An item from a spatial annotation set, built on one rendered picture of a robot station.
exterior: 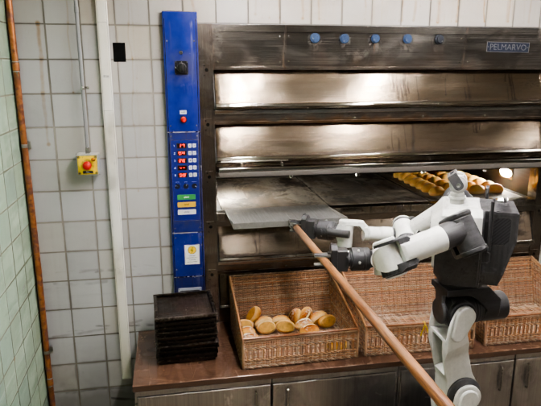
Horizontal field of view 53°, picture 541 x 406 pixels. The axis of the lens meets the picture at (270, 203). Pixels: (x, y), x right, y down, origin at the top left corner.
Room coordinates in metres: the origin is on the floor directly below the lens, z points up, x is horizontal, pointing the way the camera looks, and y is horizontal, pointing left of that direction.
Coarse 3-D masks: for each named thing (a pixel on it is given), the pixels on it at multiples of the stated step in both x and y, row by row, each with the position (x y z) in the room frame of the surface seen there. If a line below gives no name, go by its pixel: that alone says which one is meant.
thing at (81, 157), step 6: (78, 156) 2.51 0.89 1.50; (84, 156) 2.52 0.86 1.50; (90, 156) 2.52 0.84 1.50; (96, 156) 2.52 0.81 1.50; (78, 162) 2.51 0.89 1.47; (84, 162) 2.51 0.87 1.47; (90, 162) 2.52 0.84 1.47; (96, 162) 2.52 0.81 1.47; (78, 168) 2.51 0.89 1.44; (90, 168) 2.52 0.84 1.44; (96, 168) 2.52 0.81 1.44; (78, 174) 2.51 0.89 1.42; (84, 174) 2.51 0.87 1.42; (90, 174) 2.52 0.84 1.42; (96, 174) 2.53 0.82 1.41
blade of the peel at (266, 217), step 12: (228, 216) 2.62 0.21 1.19; (240, 216) 2.63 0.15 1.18; (252, 216) 2.63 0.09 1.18; (264, 216) 2.63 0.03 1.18; (276, 216) 2.63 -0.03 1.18; (288, 216) 2.63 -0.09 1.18; (300, 216) 2.63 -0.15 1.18; (312, 216) 2.63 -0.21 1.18; (324, 216) 2.63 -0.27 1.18; (336, 216) 2.63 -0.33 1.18; (240, 228) 2.42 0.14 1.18
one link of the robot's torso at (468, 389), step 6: (462, 390) 1.91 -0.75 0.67; (468, 390) 1.92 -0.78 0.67; (474, 390) 1.92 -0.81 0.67; (456, 396) 1.91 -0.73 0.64; (462, 396) 1.90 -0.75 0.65; (468, 396) 1.91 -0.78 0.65; (474, 396) 1.91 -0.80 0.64; (480, 396) 1.93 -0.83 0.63; (432, 402) 2.06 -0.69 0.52; (456, 402) 1.91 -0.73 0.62; (462, 402) 1.90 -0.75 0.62; (468, 402) 1.91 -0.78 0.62; (474, 402) 1.91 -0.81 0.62
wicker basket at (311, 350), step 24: (240, 288) 2.66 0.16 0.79; (264, 288) 2.68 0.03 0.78; (288, 288) 2.70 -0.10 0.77; (312, 288) 2.73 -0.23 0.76; (336, 288) 2.64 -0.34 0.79; (240, 312) 2.63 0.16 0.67; (264, 312) 2.65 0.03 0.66; (288, 312) 2.67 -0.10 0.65; (312, 312) 2.69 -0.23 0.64; (336, 312) 2.63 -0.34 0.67; (240, 336) 2.28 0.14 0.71; (264, 336) 2.52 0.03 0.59; (288, 336) 2.25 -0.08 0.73; (312, 336) 2.28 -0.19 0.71; (336, 336) 2.51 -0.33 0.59; (240, 360) 2.28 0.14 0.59; (264, 360) 2.28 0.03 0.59; (288, 360) 2.26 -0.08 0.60; (312, 360) 2.28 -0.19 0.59
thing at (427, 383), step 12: (300, 228) 2.33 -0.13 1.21; (312, 252) 2.05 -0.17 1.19; (324, 264) 1.89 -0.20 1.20; (336, 276) 1.77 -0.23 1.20; (348, 288) 1.65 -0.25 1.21; (360, 300) 1.56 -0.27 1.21; (372, 312) 1.48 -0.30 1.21; (372, 324) 1.43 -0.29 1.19; (384, 324) 1.41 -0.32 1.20; (384, 336) 1.34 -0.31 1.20; (396, 348) 1.27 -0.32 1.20; (408, 360) 1.21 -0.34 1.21; (420, 372) 1.15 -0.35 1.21; (420, 384) 1.13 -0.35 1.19; (432, 384) 1.10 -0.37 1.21; (432, 396) 1.07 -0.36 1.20; (444, 396) 1.05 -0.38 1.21
